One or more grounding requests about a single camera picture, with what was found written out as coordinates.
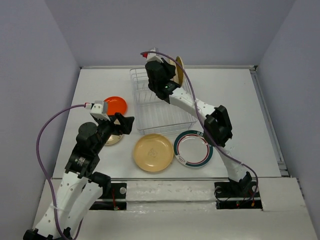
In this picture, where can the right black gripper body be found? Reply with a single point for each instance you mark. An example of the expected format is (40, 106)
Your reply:
(150, 86)

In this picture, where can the orange round plate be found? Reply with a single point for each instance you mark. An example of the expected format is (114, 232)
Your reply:
(116, 104)

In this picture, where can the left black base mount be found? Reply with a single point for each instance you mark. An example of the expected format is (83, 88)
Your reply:
(112, 200)

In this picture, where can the yellow bear plate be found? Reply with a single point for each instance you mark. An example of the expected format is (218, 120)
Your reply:
(153, 153)

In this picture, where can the green woven bamboo tray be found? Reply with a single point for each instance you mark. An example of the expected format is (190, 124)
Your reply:
(180, 73)

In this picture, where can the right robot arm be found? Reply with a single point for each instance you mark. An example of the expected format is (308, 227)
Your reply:
(214, 120)

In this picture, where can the small beige round plate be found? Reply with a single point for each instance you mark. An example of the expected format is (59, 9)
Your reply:
(113, 139)

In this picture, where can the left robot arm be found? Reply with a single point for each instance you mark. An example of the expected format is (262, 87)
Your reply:
(81, 185)

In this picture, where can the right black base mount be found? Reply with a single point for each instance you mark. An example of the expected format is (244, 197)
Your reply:
(226, 199)

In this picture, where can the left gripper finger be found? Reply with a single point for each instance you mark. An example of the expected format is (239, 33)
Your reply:
(119, 119)
(126, 124)

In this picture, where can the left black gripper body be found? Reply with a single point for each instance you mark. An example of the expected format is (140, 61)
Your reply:
(107, 128)

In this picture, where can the white plate green rim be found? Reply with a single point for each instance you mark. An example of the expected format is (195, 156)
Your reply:
(192, 150)

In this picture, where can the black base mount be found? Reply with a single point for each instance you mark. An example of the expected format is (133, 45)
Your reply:
(226, 199)
(112, 200)

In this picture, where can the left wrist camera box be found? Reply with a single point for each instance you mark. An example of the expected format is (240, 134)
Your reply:
(99, 110)

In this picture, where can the white wire dish rack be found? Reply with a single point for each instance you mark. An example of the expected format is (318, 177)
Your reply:
(153, 115)

